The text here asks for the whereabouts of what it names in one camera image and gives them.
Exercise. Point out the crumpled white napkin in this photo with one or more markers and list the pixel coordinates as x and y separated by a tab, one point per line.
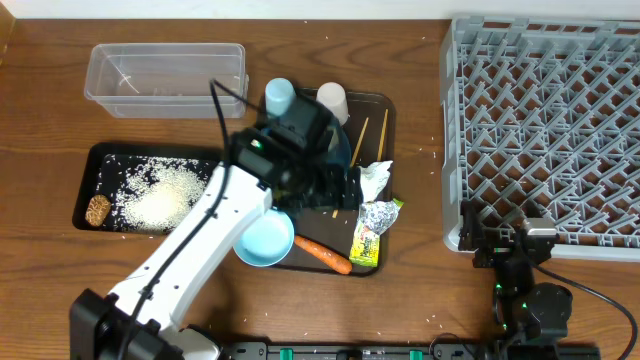
374	178

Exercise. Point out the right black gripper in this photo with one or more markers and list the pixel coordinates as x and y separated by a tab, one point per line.
475	237

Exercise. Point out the light blue cup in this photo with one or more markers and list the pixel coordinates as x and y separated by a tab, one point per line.
279	95

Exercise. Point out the light blue bowl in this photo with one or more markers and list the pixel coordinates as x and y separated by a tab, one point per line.
267	241

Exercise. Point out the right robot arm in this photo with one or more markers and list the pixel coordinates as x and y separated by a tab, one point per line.
534	316

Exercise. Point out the green foil snack wrapper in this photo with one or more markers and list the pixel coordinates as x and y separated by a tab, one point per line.
374	219

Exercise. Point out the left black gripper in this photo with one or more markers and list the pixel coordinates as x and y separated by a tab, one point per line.
337	194

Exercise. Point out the white rice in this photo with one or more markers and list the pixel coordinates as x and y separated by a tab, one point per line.
150	194

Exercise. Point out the black waste tray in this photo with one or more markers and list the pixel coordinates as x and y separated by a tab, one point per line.
99	151

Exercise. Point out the dark blue plate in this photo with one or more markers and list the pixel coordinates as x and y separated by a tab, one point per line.
332	150

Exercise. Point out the brown textured food piece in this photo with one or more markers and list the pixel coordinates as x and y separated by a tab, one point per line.
97	210

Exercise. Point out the white cup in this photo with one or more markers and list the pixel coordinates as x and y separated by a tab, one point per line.
333	96

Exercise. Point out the left wooden chopstick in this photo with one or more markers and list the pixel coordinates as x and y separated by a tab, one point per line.
355	153

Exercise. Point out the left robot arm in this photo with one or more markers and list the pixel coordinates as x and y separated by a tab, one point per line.
141	316

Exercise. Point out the clear plastic bin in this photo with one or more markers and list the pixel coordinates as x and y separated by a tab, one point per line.
163	80

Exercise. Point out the orange carrot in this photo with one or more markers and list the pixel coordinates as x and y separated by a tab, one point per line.
327	256

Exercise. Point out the dark brown serving tray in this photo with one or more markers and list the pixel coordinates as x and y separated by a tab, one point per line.
318	225

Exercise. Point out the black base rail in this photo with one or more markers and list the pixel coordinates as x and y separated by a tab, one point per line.
438	351

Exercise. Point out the grey dishwasher rack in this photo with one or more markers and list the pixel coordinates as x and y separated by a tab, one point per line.
543	112

